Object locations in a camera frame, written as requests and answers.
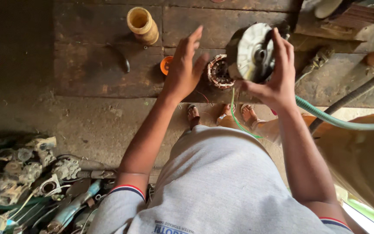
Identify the person's right hand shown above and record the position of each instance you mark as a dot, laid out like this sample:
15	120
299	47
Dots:
279	87

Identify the person's left hand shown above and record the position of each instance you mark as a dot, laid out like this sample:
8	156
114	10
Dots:
182	74

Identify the round metal motor housing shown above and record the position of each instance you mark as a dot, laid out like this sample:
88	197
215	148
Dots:
250	52

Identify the orange plastic cap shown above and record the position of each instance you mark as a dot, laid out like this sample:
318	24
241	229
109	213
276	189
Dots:
166	65

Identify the copper wound motor stator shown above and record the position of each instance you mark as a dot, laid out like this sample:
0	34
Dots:
218	73

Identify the person's left foot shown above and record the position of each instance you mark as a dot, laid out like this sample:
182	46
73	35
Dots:
193	115

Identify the black curved metal tool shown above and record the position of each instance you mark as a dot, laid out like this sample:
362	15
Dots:
123	58

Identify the wooden block with clutter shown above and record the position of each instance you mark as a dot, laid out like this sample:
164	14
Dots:
346	19

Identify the person's grey t-shirt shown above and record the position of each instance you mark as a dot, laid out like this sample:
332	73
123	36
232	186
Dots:
216	185

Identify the heap of scrap metal parts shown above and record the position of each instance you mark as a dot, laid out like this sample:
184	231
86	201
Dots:
34	185

